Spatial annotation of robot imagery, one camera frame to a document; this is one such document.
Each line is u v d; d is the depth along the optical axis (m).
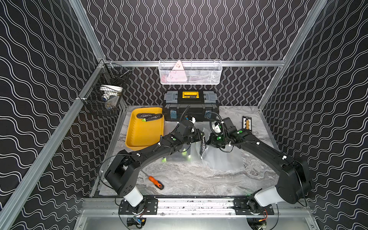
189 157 0.89
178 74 0.89
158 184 0.80
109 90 0.80
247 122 1.08
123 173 0.45
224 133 0.66
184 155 0.91
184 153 0.91
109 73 0.96
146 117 1.10
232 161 0.90
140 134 1.06
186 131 0.64
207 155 0.82
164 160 0.88
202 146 0.82
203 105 0.98
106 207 0.76
